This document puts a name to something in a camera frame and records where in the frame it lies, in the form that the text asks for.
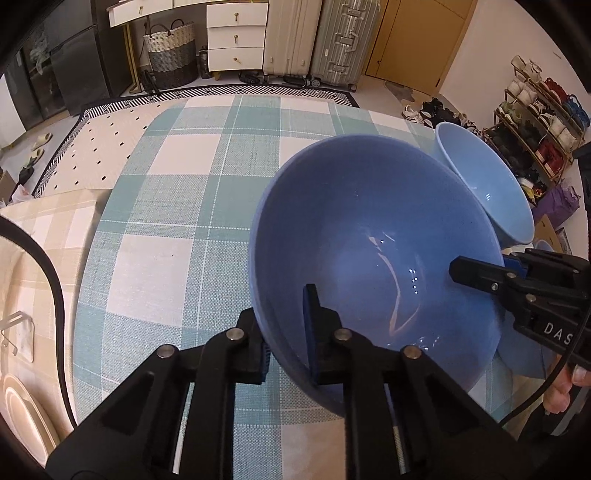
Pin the cream suitcase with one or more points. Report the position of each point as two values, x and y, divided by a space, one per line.
290 37

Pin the teal plaid tablecloth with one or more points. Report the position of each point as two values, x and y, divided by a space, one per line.
168 261

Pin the wooden door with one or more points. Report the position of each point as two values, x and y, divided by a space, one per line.
418 40

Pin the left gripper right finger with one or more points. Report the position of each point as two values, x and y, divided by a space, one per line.
405 418

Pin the person's right hand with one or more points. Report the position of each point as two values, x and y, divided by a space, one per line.
557 397

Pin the metal phone stand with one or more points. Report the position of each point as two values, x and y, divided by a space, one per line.
17 335

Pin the beige plaid tablecloth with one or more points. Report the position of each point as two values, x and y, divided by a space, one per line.
42 266

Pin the patterned floor rug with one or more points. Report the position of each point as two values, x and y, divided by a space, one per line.
96 148

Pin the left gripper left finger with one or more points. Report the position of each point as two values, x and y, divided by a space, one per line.
173 416

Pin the shoe rack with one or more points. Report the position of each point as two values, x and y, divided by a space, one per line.
536 129

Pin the purple bag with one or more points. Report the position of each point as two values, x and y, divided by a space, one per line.
558 204

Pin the white dressing desk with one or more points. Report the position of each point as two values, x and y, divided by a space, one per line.
236 30

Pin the black refrigerator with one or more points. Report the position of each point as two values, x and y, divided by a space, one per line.
87 68

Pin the blue bowl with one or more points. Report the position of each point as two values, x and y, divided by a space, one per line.
374 224
524 356
489 179

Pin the woven laundry basket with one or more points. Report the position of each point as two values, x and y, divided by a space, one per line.
172 54

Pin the silver suitcase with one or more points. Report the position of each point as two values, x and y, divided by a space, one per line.
345 32

